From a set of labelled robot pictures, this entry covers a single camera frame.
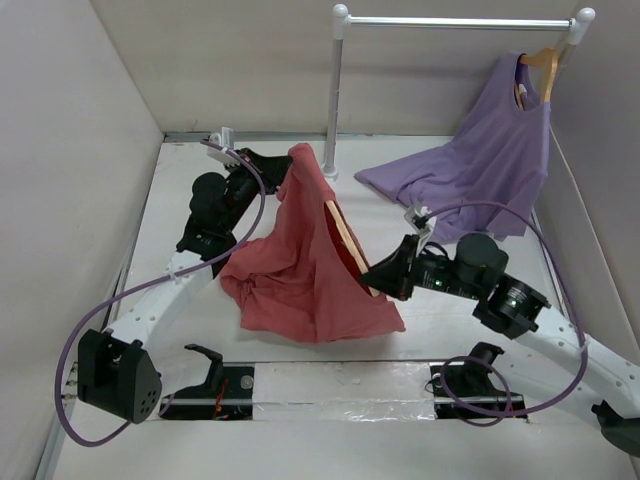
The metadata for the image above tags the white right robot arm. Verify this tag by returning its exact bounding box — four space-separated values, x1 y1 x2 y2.
359 234 639 457

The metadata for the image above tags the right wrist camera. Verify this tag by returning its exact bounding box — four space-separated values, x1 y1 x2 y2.
404 204 437 255

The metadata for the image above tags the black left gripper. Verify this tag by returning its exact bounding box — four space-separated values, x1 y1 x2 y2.
221 148 290 233

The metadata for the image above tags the purple t shirt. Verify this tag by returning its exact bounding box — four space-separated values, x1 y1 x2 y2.
355 53 551 243

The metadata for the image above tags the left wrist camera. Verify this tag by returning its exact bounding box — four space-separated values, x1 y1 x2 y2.
207 127 236 165

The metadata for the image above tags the red t shirt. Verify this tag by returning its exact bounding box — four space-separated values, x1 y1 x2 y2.
219 144 405 344

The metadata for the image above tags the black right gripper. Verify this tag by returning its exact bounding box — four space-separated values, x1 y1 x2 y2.
357 233 483 301

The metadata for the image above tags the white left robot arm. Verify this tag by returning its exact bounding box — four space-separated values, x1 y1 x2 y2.
77 147 292 424

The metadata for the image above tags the orange wooden hanger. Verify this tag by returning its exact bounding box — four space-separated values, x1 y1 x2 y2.
518 47 559 103

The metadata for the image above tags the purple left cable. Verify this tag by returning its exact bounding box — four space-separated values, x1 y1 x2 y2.
54 139 267 446

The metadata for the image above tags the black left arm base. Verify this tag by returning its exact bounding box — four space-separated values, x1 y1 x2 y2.
158 344 255 421

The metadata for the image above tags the light wooden hanger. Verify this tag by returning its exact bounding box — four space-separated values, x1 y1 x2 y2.
323 200 380 298

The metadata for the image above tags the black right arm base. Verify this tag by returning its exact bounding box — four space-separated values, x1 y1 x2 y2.
424 360 525 427

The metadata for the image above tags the white metal clothes rack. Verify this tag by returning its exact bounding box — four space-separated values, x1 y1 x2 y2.
322 4 596 178

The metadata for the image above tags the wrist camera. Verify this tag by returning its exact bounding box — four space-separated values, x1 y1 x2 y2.
207 127 236 165
404 204 437 255

